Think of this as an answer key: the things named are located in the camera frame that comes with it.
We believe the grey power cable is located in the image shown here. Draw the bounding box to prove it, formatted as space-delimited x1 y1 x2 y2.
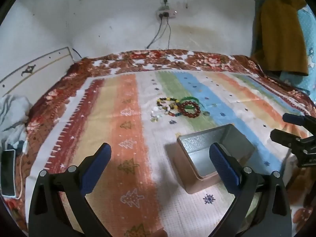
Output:
146 17 165 49

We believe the white wooden headboard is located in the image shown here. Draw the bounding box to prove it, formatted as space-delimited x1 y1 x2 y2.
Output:
0 46 75 97

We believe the person's left hand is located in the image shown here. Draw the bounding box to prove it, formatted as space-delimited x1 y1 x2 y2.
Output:
148 229 169 237

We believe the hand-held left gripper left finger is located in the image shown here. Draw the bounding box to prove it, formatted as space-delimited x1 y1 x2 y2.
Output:
28 143 112 237

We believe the yellow and black bead bracelet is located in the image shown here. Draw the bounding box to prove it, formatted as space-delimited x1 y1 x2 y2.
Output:
156 97 180 109

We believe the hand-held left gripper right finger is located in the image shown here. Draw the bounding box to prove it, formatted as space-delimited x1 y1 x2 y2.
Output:
209 142 292 237

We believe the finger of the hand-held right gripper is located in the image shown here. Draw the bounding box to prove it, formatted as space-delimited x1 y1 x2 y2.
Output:
283 113 316 127
270 129 304 152

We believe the striped patterned bed cover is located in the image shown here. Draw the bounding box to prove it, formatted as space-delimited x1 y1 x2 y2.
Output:
5 49 316 237

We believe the grey crumpled cloth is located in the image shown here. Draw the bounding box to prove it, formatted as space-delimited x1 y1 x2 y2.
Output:
0 94 33 150

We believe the green jade bangle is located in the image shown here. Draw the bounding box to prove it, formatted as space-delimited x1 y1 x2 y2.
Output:
180 97 201 109

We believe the multicolour glass bead bracelet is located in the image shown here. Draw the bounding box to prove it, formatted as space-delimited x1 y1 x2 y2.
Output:
160 104 181 118

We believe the silver metal tin box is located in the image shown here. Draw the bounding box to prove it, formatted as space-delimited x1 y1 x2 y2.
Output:
170 123 255 194

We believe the white charging cable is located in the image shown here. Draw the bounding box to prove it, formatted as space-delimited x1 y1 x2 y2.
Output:
14 140 29 200

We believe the smartphone with white case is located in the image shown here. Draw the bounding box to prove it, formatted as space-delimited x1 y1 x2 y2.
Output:
0 149 17 198

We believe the light blue printed cloth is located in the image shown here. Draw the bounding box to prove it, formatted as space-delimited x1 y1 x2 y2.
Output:
278 5 316 98

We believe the white power strip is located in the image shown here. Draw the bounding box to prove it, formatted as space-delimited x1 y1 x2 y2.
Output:
155 9 177 19

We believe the mustard yellow garment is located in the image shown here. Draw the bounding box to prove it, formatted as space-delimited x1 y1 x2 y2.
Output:
250 0 309 76

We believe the black power cable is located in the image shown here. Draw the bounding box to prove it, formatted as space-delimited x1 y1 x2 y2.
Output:
166 17 172 50

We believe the dark red bead bracelet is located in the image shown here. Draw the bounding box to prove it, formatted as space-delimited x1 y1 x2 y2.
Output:
178 101 201 117

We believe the striped colourful mat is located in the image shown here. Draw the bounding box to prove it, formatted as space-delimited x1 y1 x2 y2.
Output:
25 70 309 237

